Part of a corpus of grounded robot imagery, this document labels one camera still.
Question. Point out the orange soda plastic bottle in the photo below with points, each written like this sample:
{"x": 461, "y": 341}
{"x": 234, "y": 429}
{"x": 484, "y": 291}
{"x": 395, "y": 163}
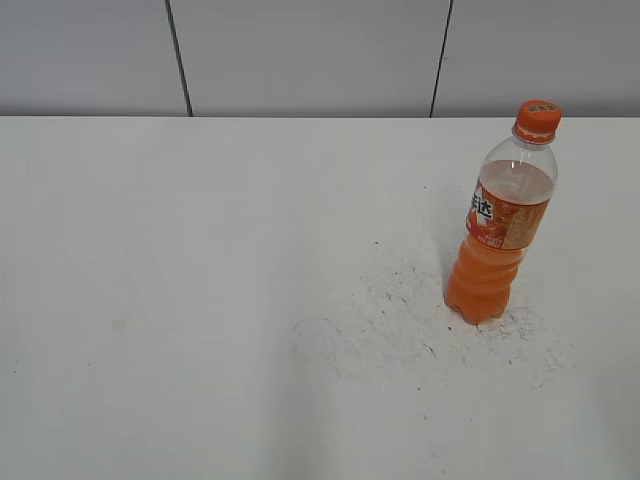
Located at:
{"x": 513, "y": 189}

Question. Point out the orange bottle cap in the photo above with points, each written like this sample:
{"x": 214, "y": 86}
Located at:
{"x": 539, "y": 117}

